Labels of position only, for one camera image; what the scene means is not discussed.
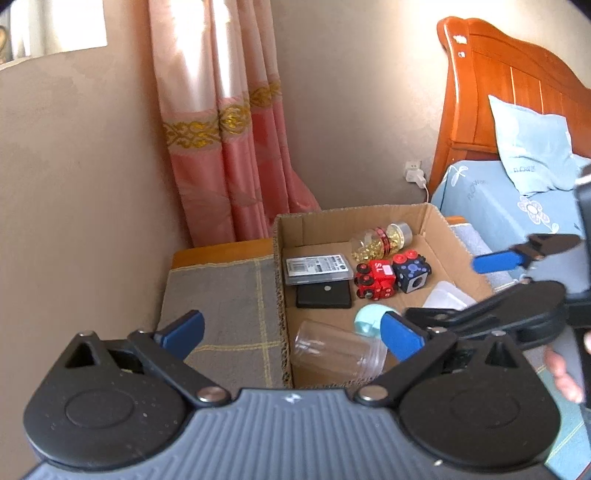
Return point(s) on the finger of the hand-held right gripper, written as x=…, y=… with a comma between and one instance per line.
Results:
x=496, y=262
x=521, y=309

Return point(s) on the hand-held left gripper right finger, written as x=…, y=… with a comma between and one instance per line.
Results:
x=400, y=338

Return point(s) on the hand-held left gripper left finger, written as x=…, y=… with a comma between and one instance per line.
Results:
x=184, y=330

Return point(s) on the grey elephant toy mint base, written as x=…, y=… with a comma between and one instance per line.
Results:
x=367, y=318

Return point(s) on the translucent white plastic container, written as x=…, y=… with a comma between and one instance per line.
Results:
x=445, y=295

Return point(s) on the black fidget cube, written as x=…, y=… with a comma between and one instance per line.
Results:
x=411, y=277

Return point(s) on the red toy train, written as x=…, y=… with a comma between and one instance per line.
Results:
x=378, y=277

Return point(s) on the clear plastic jar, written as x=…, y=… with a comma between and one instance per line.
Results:
x=332, y=350

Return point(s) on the black rectangular plate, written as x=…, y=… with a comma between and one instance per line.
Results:
x=323, y=297

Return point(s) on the brown cardboard box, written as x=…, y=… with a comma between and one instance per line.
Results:
x=314, y=221

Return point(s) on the person's right hand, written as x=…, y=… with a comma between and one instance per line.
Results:
x=563, y=374

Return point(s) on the light blue flowered bed sheet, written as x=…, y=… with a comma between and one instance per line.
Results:
x=489, y=198

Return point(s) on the light blue pillow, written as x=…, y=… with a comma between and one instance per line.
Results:
x=531, y=147

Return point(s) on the clear jar of yellow capsules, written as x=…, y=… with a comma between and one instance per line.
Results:
x=374, y=244

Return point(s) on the white charger plug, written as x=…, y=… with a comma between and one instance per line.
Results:
x=415, y=177

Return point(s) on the orange wooden headboard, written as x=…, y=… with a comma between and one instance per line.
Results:
x=508, y=69

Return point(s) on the pink patterned curtain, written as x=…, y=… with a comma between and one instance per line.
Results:
x=221, y=161

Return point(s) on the bright window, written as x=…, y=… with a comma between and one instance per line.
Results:
x=55, y=27

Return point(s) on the white wall socket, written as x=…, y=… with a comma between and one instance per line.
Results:
x=412, y=164

